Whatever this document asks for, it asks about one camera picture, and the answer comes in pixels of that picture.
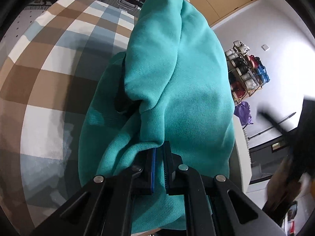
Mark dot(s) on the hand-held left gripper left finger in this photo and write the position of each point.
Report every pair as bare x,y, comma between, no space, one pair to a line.
149,174

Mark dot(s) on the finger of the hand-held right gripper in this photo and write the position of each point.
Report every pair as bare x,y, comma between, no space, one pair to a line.
270,121

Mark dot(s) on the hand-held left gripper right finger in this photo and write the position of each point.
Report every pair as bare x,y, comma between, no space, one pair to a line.
169,174

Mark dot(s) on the teal zip jacket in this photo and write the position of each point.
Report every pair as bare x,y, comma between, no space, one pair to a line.
184,91

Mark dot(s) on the purple bag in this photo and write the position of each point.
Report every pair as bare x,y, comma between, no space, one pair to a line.
243,113

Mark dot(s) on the wooden shoe rack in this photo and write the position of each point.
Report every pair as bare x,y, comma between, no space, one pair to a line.
256,91

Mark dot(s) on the black desk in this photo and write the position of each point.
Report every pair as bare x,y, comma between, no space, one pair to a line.
263,157

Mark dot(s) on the tan wooden door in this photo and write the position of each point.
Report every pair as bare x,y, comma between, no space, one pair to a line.
233,2

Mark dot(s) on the checkered bed blanket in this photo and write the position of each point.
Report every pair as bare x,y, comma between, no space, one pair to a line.
49,91

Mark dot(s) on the silver ribbed suitcase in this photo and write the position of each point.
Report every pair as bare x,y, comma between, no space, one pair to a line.
123,3

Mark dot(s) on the patterned floor rug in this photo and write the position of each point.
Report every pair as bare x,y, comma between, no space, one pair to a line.
22,22

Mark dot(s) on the grey bed frame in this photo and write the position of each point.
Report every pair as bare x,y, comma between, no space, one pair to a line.
242,152

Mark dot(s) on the white light switch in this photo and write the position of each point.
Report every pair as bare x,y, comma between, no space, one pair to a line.
265,47

